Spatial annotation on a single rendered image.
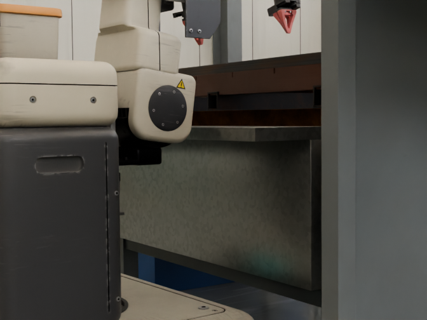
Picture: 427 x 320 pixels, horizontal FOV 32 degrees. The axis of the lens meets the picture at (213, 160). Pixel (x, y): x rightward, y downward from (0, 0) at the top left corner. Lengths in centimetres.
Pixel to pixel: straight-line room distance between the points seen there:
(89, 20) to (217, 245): 791
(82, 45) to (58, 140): 835
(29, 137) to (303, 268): 74
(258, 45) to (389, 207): 1011
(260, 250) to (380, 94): 68
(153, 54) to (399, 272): 71
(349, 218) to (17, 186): 57
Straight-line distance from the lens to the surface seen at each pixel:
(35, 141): 135
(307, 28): 1216
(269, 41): 1157
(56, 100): 137
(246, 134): 163
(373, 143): 133
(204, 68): 221
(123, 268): 275
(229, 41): 1057
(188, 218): 215
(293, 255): 178
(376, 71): 133
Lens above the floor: 70
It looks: 3 degrees down
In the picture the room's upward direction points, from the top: 1 degrees counter-clockwise
